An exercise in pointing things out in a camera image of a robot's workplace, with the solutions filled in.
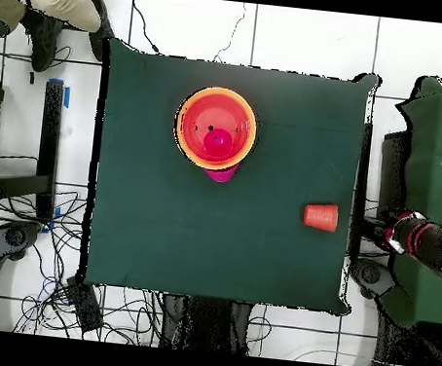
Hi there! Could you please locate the orange ribbed cup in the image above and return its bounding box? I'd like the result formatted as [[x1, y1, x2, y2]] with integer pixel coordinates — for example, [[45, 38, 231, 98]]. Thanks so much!
[[301, 201, 340, 235]]

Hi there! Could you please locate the black chair base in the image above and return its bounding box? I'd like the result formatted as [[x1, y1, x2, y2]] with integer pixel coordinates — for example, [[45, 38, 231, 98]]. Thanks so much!
[[346, 254, 399, 302], [0, 218, 44, 267]]

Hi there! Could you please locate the black box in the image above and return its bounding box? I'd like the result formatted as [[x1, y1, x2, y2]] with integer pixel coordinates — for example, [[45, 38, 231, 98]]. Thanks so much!
[[374, 128, 412, 227]]

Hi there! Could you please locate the red plastic cup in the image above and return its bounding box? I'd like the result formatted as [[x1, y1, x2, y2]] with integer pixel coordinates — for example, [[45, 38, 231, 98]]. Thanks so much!
[[201, 127, 236, 161]]

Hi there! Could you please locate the large red bowl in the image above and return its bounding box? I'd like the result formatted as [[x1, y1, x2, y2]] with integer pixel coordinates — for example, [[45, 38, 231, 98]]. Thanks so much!
[[177, 90, 255, 171]]

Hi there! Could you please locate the large yellow bowl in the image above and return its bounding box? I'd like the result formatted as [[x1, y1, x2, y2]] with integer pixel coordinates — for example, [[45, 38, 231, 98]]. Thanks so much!
[[170, 83, 262, 174]]

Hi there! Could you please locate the dark green table cloth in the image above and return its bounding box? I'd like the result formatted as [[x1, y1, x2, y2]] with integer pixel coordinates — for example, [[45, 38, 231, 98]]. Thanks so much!
[[76, 36, 383, 317]]

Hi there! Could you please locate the black power adapter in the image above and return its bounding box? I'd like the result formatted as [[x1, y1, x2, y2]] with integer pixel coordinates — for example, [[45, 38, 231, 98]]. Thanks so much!
[[61, 275, 109, 334]]

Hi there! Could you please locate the black metal stand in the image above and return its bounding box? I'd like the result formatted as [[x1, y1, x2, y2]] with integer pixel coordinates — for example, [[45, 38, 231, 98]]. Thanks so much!
[[0, 73, 70, 229]]

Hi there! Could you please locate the person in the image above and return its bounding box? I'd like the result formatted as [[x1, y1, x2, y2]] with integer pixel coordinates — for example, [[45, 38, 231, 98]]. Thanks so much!
[[0, 0, 120, 81]]

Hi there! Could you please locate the black floor cable with plug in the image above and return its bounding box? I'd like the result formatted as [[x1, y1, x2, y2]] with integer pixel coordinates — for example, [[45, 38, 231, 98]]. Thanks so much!
[[125, 0, 166, 55]]

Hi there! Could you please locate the black cable tangle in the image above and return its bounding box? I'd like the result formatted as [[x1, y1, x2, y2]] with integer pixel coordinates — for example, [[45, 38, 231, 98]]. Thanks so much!
[[0, 182, 175, 348]]

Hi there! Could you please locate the blue cable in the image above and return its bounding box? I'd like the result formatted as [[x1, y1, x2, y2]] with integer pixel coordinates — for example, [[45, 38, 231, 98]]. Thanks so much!
[[37, 274, 58, 301]]

